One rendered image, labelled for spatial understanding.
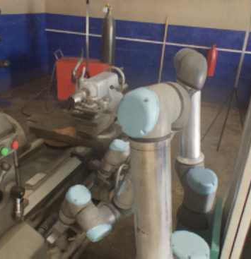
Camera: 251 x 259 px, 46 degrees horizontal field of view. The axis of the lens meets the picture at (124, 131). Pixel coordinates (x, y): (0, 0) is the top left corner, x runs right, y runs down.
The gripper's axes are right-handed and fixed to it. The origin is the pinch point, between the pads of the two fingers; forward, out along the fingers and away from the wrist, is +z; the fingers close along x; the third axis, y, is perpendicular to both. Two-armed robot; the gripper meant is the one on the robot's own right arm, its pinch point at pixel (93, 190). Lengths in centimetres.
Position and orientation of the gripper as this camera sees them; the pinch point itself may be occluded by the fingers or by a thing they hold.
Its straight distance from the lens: 168.5
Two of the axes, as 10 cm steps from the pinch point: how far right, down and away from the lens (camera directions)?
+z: -4.7, 8.1, 3.4
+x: 1.7, -3.0, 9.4
